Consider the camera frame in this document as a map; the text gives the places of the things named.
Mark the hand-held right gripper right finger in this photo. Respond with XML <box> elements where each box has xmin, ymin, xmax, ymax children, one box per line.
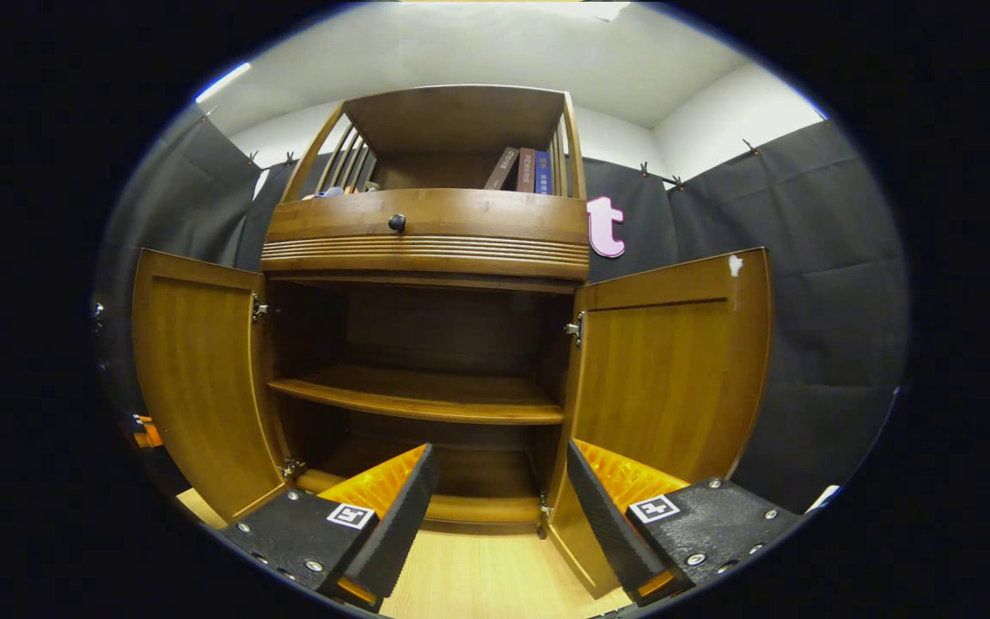
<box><xmin>565</xmin><ymin>440</ymin><xmax>805</xmax><ymax>603</ymax></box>

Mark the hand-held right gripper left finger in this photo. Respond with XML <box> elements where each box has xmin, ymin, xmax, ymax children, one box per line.
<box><xmin>220</xmin><ymin>443</ymin><xmax>441</xmax><ymax>611</ymax></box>

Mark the wooden shoe cabinet door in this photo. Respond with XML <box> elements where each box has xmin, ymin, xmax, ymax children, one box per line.
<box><xmin>131</xmin><ymin>248</ymin><xmax>290</xmax><ymax>524</ymax></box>
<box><xmin>547</xmin><ymin>247</ymin><xmax>773</xmax><ymax>600</ymax></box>

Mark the wooden cabinet inner shelf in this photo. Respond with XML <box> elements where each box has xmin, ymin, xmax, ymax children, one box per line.
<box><xmin>268</xmin><ymin>365</ymin><xmax>566</xmax><ymax>426</ymax></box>

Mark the wooden cabinet drawer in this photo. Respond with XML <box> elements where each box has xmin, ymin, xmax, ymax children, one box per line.
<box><xmin>261</xmin><ymin>188</ymin><xmax>590</xmax><ymax>281</ymax></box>

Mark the black backdrop cloth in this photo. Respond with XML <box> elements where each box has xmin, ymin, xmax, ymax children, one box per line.
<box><xmin>93</xmin><ymin>105</ymin><xmax>910</xmax><ymax>515</ymax></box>

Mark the leaning brown book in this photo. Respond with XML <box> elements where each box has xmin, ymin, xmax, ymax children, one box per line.
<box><xmin>484</xmin><ymin>146</ymin><xmax>521</xmax><ymax>191</ymax></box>

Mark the ceiling light panel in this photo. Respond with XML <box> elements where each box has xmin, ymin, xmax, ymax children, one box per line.
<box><xmin>400</xmin><ymin>0</ymin><xmax>633</xmax><ymax>20</ymax></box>

